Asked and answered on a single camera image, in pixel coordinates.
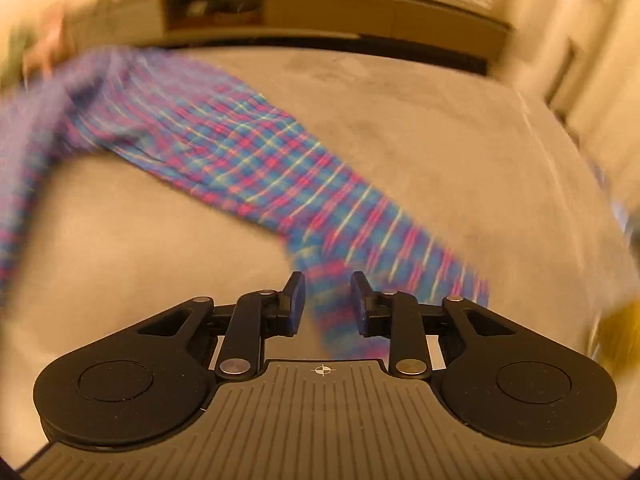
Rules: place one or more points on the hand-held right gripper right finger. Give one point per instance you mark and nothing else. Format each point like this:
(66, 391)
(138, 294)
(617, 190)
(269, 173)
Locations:
(358, 305)

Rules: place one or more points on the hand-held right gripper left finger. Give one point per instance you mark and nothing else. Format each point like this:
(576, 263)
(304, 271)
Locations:
(296, 300)

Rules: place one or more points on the blue red plaid shirt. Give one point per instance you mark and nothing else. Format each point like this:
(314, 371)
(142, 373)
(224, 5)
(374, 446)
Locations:
(225, 135)

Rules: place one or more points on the yellow container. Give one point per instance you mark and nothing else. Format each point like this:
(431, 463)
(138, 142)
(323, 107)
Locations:
(617, 335)

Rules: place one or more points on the long beige low cabinet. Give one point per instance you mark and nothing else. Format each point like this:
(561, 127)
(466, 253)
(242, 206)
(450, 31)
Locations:
(350, 10)

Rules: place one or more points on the pink plastic chair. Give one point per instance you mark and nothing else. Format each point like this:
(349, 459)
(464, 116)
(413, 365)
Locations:
(45, 45)

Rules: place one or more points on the pale green chair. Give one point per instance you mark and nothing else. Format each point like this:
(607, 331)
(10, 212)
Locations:
(11, 55)

